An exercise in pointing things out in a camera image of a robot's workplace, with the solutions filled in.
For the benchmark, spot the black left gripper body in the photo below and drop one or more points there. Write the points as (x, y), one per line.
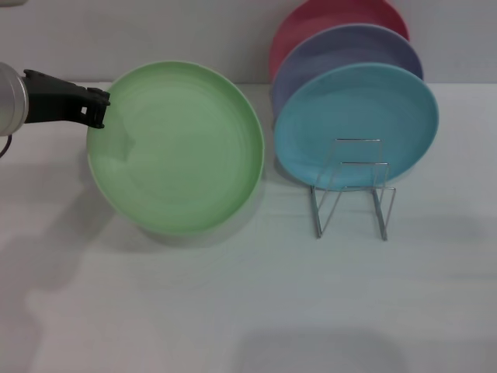
(54, 101)

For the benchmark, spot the light green plate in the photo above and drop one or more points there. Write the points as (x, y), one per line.
(178, 151)

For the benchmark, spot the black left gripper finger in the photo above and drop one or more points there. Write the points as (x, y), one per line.
(97, 101)

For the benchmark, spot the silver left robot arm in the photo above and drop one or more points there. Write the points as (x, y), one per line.
(11, 101)

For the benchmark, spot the red pink plate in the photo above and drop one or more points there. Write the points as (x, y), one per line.
(310, 19)

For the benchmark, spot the purple plate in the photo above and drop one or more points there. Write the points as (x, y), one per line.
(341, 50)

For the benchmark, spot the teal blue plate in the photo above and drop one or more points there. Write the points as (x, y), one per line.
(349, 112)

